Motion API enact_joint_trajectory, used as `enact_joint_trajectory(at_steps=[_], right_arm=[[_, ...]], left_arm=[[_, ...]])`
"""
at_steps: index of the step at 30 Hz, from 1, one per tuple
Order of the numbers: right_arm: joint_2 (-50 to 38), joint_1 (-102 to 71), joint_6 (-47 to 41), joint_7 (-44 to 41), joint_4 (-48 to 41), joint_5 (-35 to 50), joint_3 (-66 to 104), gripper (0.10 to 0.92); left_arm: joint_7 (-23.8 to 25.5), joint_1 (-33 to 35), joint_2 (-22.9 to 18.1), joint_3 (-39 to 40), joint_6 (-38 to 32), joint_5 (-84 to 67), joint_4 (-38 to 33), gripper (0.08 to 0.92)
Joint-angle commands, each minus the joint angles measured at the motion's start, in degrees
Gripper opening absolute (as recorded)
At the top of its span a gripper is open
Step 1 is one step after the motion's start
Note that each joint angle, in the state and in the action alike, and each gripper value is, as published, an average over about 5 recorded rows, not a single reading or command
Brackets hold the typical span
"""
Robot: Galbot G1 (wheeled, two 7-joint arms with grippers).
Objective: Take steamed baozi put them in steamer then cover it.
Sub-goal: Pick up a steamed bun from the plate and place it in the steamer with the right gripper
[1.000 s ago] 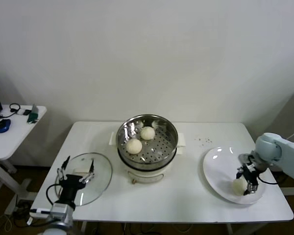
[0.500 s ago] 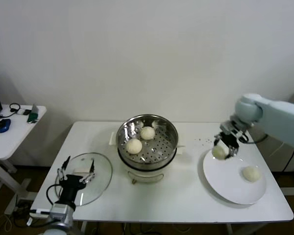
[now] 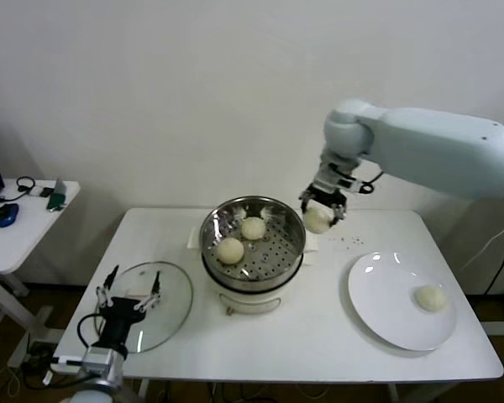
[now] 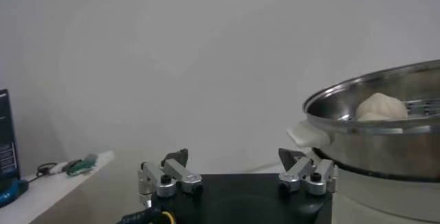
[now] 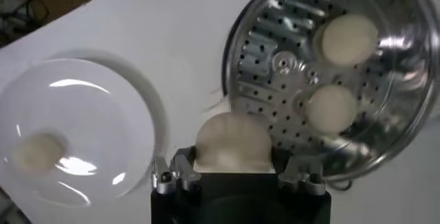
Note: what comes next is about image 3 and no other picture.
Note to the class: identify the white electric cooking pot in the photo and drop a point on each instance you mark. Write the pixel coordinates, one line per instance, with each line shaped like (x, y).
(243, 301)

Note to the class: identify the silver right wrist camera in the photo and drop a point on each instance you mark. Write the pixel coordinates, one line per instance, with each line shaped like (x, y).
(327, 175)

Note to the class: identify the dark floor power strip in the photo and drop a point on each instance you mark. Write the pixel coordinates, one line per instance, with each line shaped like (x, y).
(35, 352)

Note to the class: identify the perforated stainless steel steamer basket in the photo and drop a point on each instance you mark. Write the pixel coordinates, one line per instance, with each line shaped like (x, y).
(277, 252)

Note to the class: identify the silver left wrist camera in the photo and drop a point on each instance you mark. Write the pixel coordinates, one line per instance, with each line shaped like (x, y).
(104, 359)

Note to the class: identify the large white plate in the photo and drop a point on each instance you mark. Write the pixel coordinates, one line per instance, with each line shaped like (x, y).
(369, 285)

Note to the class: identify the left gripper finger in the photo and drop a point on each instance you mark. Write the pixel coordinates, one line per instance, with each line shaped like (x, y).
(104, 290)
(155, 293)

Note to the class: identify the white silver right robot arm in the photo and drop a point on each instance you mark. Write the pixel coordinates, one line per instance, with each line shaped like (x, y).
(437, 142)

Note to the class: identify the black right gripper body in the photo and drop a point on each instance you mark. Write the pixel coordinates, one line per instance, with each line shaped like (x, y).
(325, 197)

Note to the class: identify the small white device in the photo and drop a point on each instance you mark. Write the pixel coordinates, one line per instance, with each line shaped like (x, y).
(36, 192)

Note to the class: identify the round glass pot lid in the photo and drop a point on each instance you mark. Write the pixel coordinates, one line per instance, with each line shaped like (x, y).
(172, 294)

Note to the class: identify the blue computer mouse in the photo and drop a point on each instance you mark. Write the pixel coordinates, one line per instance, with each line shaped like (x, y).
(6, 216)

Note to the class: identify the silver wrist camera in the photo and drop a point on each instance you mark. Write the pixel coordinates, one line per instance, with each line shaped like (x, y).
(104, 359)
(327, 175)

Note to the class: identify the white side table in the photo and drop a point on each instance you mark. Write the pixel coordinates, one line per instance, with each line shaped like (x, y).
(25, 235)

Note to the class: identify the green upright gadget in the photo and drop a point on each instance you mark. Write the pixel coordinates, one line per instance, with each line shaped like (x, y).
(56, 195)

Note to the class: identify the white steamed baozi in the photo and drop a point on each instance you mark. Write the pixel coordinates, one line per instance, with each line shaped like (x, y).
(253, 228)
(230, 251)
(317, 221)
(431, 299)

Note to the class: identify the small black device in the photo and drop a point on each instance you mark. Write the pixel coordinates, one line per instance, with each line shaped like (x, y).
(46, 193)

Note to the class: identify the white work table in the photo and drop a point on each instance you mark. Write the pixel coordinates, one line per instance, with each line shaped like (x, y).
(302, 344)

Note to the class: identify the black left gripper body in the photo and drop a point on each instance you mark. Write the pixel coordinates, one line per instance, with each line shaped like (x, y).
(119, 317)

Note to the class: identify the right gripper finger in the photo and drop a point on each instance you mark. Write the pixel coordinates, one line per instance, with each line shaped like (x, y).
(304, 202)
(340, 213)

